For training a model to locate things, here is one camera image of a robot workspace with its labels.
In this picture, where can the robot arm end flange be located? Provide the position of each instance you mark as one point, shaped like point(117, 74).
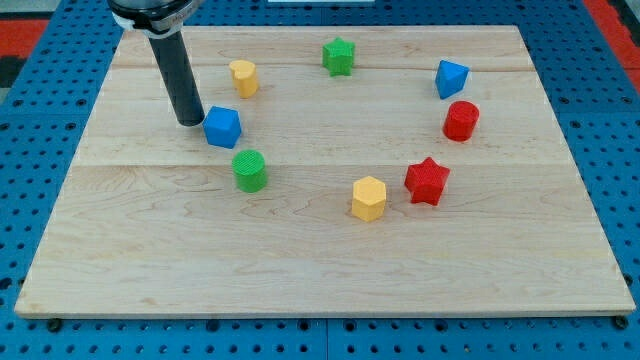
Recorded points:
point(156, 19)

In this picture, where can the yellow hexagon block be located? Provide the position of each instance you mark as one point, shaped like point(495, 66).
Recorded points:
point(368, 198)

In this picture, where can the wooden board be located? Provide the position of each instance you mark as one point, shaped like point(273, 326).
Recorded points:
point(150, 224)

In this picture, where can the green cylinder block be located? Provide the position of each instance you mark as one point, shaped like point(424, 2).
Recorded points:
point(249, 168)

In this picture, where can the red star block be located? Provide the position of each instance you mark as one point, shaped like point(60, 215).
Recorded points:
point(426, 181)

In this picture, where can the blue cube block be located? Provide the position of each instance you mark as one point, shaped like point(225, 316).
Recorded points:
point(222, 127)

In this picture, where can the yellow heart block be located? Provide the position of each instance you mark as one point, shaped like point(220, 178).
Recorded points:
point(244, 77)

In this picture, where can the green star block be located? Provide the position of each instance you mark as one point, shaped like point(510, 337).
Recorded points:
point(338, 57)

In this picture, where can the red cylinder block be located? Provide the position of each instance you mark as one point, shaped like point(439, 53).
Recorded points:
point(460, 121)

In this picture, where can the blue triangle block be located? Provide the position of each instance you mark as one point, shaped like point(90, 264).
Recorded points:
point(450, 78)

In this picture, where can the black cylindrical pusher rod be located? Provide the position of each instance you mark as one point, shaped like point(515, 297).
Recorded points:
point(175, 68)

